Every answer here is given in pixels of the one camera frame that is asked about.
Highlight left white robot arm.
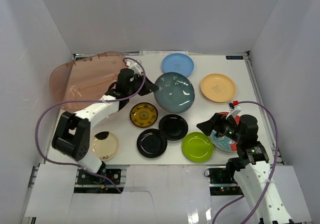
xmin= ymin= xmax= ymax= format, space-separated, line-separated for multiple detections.
xmin=52 ymin=68 xmax=159 ymax=183

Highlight red and teal flower plate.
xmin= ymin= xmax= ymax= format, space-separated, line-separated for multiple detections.
xmin=208 ymin=112 xmax=243 ymax=153

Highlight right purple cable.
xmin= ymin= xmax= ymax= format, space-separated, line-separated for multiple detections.
xmin=212 ymin=100 xmax=279 ymax=224

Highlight glossy black plate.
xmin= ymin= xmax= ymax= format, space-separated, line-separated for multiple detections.
xmin=158 ymin=114 xmax=189 ymax=141
xmin=136 ymin=128 xmax=168 ymax=159

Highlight peach orange plate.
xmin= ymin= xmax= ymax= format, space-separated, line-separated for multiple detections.
xmin=200 ymin=73 xmax=237 ymax=103

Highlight pink translucent plastic bin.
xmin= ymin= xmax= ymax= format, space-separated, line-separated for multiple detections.
xmin=49 ymin=52 xmax=127 ymax=102

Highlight blue table label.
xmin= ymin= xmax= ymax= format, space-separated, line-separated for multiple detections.
xmin=226 ymin=56 xmax=244 ymax=60

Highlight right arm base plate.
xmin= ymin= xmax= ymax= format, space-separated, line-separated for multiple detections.
xmin=204 ymin=168 xmax=243 ymax=196

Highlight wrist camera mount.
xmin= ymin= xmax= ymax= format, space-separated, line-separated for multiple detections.
xmin=124 ymin=60 xmax=143 ymax=75
xmin=226 ymin=100 xmax=241 ymax=120

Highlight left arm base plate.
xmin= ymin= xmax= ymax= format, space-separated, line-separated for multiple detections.
xmin=75 ymin=168 xmax=122 ymax=188

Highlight cream plate with ink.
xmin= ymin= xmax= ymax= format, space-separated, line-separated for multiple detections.
xmin=90 ymin=131 xmax=120 ymax=161

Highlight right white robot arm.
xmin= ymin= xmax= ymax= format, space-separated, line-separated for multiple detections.
xmin=197 ymin=113 xmax=293 ymax=223

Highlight dark teal floral plate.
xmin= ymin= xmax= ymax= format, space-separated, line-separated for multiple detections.
xmin=153 ymin=72 xmax=195 ymax=114

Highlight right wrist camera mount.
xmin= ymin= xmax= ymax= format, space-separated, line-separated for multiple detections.
xmin=226 ymin=100 xmax=241 ymax=120

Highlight glossy black plate lower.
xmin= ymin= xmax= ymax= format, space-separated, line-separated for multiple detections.
xmin=136 ymin=128 xmax=168 ymax=159

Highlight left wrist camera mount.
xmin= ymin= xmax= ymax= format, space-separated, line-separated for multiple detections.
xmin=124 ymin=60 xmax=143 ymax=75

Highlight light blue plate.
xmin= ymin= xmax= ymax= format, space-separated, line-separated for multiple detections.
xmin=161 ymin=53 xmax=195 ymax=77

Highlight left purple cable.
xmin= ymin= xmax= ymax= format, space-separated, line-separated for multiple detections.
xmin=34 ymin=57 xmax=146 ymax=193

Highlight glossy black plate upper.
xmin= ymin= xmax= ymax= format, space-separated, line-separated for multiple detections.
xmin=158 ymin=114 xmax=189 ymax=141

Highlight yellow patterned brown plate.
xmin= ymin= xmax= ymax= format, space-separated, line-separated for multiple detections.
xmin=129 ymin=102 xmax=159 ymax=128

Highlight papers at table back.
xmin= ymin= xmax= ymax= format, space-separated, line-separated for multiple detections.
xmin=139 ymin=51 xmax=189 ymax=56

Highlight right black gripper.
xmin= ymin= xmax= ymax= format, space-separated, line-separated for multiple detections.
xmin=196 ymin=113 xmax=244 ymax=143

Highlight lime green plate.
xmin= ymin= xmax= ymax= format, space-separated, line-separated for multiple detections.
xmin=181 ymin=132 xmax=214 ymax=163

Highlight purple cable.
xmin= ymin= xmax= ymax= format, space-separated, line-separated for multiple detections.
xmin=212 ymin=100 xmax=279 ymax=224
xmin=34 ymin=57 xmax=146 ymax=193

